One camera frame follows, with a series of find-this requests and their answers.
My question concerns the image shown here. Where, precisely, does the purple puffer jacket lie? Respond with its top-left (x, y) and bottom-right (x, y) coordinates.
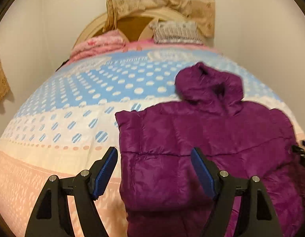
top-left (116, 63), bottom-right (305, 236)

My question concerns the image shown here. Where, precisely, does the dotted blue pink bedspread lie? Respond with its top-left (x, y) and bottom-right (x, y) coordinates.
top-left (0, 43), bottom-right (303, 236)

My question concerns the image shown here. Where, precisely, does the grey patterned pillow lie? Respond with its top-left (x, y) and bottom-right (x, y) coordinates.
top-left (149, 21), bottom-right (207, 45)

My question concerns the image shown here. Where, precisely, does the pink folded blanket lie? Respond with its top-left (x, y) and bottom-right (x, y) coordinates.
top-left (70, 30), bottom-right (126, 62)

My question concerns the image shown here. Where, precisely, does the beige wooden headboard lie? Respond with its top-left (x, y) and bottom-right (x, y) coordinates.
top-left (75, 7), bottom-right (188, 45)

